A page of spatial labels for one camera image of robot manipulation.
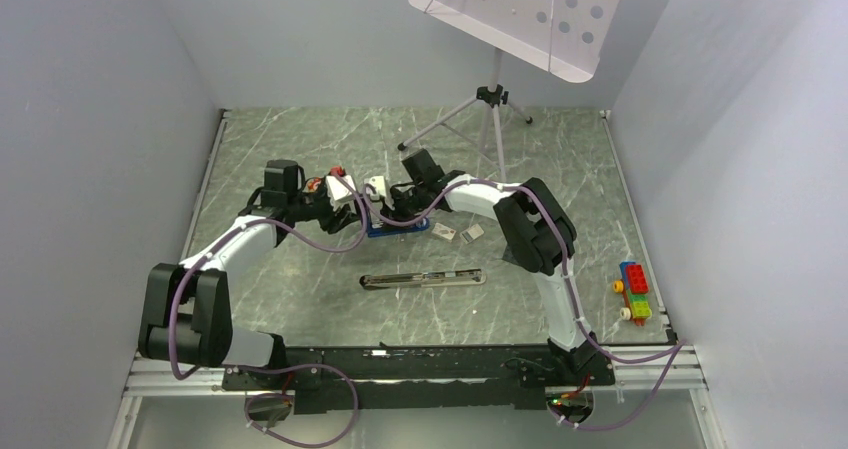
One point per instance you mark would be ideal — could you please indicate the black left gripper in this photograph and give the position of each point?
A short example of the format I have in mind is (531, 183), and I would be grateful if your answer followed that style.
(331, 223)

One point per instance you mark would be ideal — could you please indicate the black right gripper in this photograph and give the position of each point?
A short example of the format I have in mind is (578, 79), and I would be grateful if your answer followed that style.
(394, 213)

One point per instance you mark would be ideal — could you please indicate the white staple box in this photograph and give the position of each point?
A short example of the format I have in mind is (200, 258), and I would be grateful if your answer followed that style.
(443, 232)

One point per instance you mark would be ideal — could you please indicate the blue black stapler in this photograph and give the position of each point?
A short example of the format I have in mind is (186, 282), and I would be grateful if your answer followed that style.
(377, 228)

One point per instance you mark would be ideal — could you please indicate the staple box tray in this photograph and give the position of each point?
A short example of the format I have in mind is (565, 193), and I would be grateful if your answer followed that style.
(472, 233)

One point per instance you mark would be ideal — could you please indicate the black silver stapler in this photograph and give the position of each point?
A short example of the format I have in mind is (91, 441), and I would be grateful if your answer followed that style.
(424, 279)

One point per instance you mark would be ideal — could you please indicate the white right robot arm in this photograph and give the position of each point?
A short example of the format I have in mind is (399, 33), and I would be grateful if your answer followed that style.
(540, 238)

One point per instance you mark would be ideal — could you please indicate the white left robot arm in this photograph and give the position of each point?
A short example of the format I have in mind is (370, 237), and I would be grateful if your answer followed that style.
(187, 314)

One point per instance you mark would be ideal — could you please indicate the red cartoon eraser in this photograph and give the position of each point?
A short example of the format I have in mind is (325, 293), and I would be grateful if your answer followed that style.
(313, 184)

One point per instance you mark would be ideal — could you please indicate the dark grey lego baseplate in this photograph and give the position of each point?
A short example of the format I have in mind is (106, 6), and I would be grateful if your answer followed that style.
(509, 257)

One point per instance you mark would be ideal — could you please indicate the white perforated music stand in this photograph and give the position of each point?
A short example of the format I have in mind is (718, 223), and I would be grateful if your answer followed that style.
(562, 37)

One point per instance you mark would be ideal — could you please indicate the colourful lego toy car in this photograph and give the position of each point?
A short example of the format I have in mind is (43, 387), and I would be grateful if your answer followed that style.
(634, 288)

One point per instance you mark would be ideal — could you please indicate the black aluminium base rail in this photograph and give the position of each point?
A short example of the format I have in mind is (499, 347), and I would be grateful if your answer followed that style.
(524, 377)

